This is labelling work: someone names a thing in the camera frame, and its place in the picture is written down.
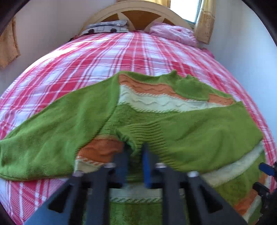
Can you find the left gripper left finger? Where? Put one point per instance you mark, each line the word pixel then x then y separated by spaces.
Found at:
pixel 85 197

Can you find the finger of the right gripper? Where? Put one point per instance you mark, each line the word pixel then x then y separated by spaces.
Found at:
pixel 270 170
pixel 261 189

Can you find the yellow curtain right of window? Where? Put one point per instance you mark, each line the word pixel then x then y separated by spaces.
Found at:
pixel 205 21

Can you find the yellow curtain at side window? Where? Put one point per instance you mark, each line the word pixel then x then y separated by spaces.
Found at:
pixel 9 49

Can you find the green orange striped knit sweater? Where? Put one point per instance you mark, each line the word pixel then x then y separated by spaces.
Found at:
pixel 188 124

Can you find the pink cloth beside bed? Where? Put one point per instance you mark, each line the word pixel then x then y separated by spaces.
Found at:
pixel 208 52

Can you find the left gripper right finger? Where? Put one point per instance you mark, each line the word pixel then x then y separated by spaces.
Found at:
pixel 186 197

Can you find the grey white folded blanket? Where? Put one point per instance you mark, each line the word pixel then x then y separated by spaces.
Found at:
pixel 118 26

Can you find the pink pillow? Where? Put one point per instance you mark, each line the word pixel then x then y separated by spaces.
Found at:
pixel 175 33

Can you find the red white plaid bedspread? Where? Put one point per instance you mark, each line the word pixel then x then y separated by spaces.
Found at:
pixel 91 59

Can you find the window behind bed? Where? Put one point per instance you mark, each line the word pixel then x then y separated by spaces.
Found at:
pixel 187 9

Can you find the cream wooden headboard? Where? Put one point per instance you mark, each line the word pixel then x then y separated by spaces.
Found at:
pixel 140 15

